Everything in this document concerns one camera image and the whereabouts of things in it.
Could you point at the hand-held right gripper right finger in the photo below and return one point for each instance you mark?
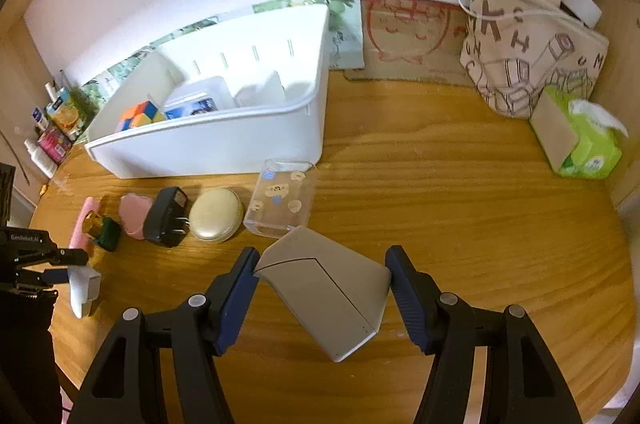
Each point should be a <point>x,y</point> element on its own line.
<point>407,299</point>

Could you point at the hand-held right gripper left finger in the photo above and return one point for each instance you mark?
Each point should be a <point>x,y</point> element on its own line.
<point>237,304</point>

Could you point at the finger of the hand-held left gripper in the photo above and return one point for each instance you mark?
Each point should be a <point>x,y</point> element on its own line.
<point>70,256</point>
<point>55,275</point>

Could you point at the white plastic scraper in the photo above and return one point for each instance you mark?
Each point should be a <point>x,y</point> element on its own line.
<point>85,291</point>

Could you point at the pink roller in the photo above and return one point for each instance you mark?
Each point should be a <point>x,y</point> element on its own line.
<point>82,224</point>

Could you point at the green jar with gold lid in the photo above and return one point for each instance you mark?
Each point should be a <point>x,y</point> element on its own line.
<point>105,231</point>

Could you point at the pink correction tape dispenser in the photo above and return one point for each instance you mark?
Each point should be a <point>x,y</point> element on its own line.
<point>134,214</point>

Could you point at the gold oval compact case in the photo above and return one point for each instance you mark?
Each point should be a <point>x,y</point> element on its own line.
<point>216,214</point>

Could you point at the black power adapter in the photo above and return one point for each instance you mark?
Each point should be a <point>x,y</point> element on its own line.
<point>165,216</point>

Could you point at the clear plastic box with stickers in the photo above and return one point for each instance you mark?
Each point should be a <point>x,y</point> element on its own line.
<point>282,196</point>

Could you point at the colourful puzzle cube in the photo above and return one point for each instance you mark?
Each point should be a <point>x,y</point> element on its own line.
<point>140,116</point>

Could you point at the white plastic bin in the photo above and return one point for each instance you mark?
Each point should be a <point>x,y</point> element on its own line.
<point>215,144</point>

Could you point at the translucent box with blue label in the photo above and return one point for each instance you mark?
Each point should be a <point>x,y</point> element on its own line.
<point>197,101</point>

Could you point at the translucent white block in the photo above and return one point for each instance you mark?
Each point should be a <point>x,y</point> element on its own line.
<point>260,91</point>

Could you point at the person's left forearm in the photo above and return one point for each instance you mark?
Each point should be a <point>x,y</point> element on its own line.
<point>25,354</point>

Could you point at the white spray bottle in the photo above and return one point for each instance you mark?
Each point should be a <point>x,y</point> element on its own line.
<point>42,161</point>

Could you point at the red can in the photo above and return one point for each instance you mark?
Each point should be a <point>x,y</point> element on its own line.
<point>54,146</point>

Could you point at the white tube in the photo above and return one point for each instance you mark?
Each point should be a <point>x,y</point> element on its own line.
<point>50,93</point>

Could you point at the green tissue pack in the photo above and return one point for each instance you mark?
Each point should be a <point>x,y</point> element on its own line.
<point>585,144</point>

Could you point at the brown cardboard with drawing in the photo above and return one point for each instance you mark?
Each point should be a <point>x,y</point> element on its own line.
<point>410,39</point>

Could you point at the beige canvas bag with letters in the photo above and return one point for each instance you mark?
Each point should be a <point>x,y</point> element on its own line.
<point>530,54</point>

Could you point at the small white block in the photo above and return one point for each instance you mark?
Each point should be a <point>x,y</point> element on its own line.
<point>582,6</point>

